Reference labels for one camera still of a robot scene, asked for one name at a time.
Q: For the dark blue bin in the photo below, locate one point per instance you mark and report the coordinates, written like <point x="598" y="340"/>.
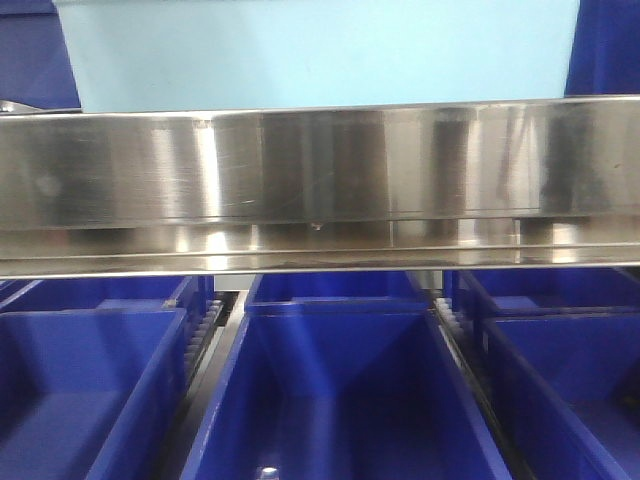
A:
<point x="343" y="395"/>
<point x="605" y="52"/>
<point x="286" y="289"/>
<point x="35" y="65"/>
<point x="565" y="390"/>
<point x="134" y="293"/>
<point x="513" y="292"/>
<point x="88" y="394"/>

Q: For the dark blue bin lower right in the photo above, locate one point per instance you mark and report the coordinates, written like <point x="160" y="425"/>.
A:
<point x="565" y="390"/>

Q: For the dark blue bin lower left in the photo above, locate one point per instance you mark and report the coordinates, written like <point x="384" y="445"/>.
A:
<point x="88" y="394"/>

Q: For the dark blue bin upper right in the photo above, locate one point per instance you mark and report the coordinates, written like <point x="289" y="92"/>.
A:
<point x="605" y="52"/>

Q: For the roller track with white wheels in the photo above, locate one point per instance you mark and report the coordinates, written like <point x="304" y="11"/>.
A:
<point x="215" y="317"/>

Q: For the dark blue bin lower centre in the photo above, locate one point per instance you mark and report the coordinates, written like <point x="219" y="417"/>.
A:
<point x="343" y="395"/>

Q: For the dark blue bin rear centre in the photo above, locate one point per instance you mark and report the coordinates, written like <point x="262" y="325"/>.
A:
<point x="286" y="289"/>

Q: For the dark blue bin upper left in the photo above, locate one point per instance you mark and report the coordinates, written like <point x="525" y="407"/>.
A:
<point x="35" y="65"/>

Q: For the stainless steel shelf front rail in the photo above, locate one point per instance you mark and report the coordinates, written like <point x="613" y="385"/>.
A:
<point x="402" y="187"/>

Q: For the dark blue bin rear left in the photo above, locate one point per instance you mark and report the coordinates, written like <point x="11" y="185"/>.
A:
<point x="134" y="293"/>

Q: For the dark blue bin rear right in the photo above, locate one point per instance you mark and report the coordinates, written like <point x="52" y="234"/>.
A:
<point x="513" y="292"/>

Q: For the steel divider rail left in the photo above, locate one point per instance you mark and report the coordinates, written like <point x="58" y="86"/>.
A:
<point x="469" y="362"/>

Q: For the light blue plastic bin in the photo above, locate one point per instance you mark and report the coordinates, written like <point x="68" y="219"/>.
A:
<point x="129" y="56"/>

